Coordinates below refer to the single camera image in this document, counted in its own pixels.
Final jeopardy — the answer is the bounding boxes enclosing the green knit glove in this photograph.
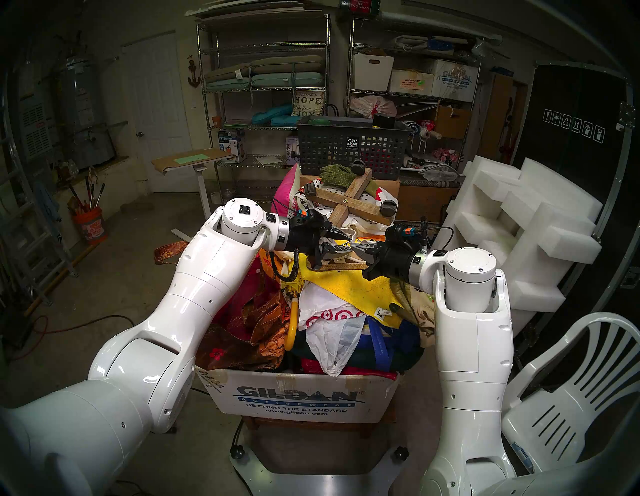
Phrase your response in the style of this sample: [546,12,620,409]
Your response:
[319,164,381,197]

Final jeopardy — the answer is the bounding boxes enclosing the chrome wire shelf rack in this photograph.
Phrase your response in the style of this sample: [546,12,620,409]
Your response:
[196,12,333,203]
[346,15,483,166]

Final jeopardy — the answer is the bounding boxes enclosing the grey furnace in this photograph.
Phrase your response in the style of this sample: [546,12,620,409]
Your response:
[17,90,56,161]

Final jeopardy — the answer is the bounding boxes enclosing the brown wooden stand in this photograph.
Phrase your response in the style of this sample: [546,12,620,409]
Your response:
[242,400,398,438]

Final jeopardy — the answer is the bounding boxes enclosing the black mesh basket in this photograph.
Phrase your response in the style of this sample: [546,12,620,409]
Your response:
[297,117,411,181]

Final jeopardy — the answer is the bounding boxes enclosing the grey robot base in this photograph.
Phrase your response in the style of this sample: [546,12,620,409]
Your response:
[229,422,411,496]

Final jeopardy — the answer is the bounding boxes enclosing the white red plastic bag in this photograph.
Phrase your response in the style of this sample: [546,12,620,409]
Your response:
[297,282,371,377]

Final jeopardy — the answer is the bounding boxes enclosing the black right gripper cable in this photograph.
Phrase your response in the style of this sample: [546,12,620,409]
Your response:
[420,216,456,253]

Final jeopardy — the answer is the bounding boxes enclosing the white storage bin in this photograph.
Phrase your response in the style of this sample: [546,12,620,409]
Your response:
[352,52,396,92]

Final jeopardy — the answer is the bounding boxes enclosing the brown cardboard box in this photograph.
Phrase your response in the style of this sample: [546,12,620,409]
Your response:
[434,105,473,141]

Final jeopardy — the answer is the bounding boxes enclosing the white strap wedge sandal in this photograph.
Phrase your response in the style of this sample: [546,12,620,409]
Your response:
[306,239,373,273]

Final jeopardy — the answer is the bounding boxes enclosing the red orange tote bag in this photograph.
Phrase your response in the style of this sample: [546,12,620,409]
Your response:
[154,241,293,372]

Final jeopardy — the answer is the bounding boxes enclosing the red extension cord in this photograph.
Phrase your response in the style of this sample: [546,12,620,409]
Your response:
[10,314,136,363]

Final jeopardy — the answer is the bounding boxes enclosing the white flat boards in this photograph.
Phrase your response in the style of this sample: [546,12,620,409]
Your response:
[185,0,311,20]

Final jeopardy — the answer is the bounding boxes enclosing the large Gildan cardboard box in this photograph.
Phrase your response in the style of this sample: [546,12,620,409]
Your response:
[192,365,403,425]

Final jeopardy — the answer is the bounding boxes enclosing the white box orange label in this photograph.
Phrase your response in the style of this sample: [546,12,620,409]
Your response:
[389,69,435,97]

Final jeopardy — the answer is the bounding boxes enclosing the white pink plastic bag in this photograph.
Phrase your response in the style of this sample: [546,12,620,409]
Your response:
[350,95,398,119]

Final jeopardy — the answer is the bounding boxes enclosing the yellow towel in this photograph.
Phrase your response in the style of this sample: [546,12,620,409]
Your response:
[290,240,431,330]

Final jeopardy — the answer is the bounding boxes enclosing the pale teal seat cushion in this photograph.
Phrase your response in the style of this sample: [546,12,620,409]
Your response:
[206,72,326,92]

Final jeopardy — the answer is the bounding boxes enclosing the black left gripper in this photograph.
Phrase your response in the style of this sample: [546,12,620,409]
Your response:
[287,211,361,266]

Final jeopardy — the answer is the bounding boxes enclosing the blue white product box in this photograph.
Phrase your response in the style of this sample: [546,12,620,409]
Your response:
[217,130,247,164]

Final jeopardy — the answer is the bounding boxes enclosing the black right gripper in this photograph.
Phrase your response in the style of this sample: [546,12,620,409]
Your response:
[351,241,416,285]

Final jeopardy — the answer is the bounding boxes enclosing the white plastic chair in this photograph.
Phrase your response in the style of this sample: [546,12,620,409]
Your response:
[502,312,640,476]

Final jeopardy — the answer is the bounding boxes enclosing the grey water heater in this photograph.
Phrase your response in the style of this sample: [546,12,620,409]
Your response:
[57,55,117,171]

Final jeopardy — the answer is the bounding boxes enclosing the orange bucket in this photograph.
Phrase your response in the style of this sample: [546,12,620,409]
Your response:
[72,206,108,246]

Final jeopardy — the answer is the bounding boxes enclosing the turquoise pillow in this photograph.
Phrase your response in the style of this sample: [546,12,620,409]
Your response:
[251,104,296,127]

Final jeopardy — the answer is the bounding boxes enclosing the red snowman sign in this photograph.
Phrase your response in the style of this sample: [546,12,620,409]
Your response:
[339,0,382,16]

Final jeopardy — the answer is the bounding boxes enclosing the grey clothes iron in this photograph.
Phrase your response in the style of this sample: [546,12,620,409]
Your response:
[417,162,461,183]

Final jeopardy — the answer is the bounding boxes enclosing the brown wooden chest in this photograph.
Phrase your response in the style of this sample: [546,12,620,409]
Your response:
[397,180,463,225]

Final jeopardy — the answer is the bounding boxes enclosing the beige green garden glove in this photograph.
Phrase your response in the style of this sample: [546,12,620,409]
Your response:
[390,280,437,348]

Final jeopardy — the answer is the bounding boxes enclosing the white foam packing frame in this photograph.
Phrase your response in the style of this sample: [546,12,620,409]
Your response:
[427,155,605,336]

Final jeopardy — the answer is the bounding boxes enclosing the HOPE sign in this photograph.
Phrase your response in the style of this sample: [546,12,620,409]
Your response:
[292,90,327,118]

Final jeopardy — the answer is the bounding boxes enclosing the wooden cross caster dolly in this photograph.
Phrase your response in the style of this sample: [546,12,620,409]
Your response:
[303,160,399,235]

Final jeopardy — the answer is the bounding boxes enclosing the olive seat cushion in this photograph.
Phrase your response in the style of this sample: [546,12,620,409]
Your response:
[204,55,325,84]

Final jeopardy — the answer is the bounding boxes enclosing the white panel door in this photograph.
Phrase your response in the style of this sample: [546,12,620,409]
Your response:
[121,31,201,195]

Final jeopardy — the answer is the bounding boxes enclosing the blue fabric bag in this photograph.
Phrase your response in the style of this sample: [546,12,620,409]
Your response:
[295,320,426,373]

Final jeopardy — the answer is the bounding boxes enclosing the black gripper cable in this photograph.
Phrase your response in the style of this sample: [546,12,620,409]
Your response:
[420,216,456,253]
[270,250,301,283]

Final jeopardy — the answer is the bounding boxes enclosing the aluminium ladder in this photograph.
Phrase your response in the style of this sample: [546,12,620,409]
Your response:
[0,75,80,307]

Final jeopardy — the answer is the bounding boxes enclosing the small Gildan cardboard box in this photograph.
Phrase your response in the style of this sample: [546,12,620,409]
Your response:
[431,59,481,103]

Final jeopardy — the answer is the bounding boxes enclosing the pink pillow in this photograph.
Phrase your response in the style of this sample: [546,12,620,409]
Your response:
[270,163,302,221]

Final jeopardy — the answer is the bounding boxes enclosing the brown wooden cabinet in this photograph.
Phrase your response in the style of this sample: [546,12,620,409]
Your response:
[480,72,528,163]

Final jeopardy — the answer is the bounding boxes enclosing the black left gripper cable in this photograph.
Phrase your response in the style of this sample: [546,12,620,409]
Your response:
[270,250,301,283]

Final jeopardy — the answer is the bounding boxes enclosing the black flight case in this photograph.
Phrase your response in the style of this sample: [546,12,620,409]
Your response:
[510,61,640,361]

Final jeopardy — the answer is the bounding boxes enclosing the red fabric bag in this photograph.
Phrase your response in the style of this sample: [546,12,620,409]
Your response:
[300,357,401,382]

